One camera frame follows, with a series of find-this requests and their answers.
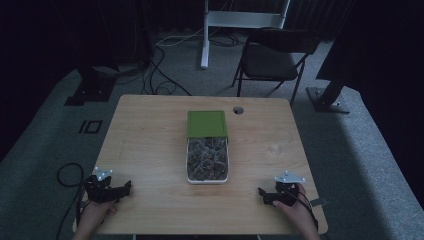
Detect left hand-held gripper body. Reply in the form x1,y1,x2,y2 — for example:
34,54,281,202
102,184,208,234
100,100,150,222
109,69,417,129
83,166,123,204

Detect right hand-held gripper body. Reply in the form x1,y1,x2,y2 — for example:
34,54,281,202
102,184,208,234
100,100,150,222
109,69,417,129
271,170,307,207

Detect white drawer tray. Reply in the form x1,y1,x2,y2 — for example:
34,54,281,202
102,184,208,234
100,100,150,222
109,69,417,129
185,135,230,185

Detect green box cover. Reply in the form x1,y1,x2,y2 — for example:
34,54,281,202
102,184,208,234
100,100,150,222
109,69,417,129
186,110,230,139

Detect person's right hand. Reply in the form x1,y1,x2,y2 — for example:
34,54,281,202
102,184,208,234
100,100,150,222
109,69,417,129
272,183,316,229

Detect person's left hand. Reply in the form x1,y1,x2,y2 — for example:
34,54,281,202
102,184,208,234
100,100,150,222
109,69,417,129
81,200,119,227

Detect grey crumpled contents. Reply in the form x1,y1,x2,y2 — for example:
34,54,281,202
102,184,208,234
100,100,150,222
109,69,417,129
187,137,229,181

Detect black stand base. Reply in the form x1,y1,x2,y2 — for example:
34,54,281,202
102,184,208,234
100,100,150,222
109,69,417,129
64,65,120,107
305,74,351,115

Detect black folding chair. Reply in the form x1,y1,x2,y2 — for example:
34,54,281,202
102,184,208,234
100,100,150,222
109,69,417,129
231,28,320,106

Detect white metal stand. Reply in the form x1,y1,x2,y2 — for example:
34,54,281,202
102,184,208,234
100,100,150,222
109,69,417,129
200,0,291,70

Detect black cable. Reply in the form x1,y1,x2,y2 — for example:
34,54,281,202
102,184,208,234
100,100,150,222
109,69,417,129
289,186,319,231
55,162,88,240

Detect black floor cables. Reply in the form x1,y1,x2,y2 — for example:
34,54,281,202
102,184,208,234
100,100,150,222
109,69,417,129
114,44,193,97

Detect white floor cable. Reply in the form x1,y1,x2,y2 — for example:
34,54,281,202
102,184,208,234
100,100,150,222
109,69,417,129
155,27,205,47

